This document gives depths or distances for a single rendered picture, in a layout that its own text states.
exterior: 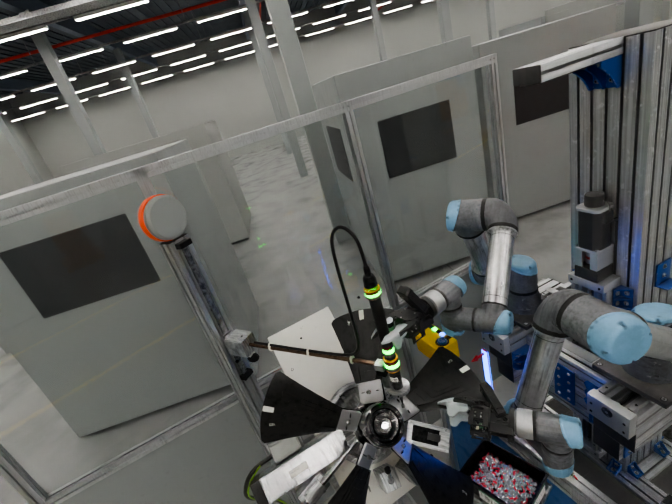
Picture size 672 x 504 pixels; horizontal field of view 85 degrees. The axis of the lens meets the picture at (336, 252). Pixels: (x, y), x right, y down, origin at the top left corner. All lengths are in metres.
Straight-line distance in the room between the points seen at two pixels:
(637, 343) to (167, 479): 1.83
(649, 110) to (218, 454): 2.08
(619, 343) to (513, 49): 4.07
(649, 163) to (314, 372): 1.26
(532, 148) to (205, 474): 4.53
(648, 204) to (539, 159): 3.68
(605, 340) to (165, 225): 1.26
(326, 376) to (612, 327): 0.89
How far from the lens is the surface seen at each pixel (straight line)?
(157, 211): 1.34
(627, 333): 1.04
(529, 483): 1.52
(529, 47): 4.93
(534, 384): 1.24
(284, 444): 1.34
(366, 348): 1.23
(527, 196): 5.19
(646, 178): 1.48
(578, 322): 1.06
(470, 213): 1.39
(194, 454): 2.01
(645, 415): 1.58
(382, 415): 1.18
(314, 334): 1.44
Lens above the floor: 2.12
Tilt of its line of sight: 23 degrees down
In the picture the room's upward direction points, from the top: 17 degrees counter-clockwise
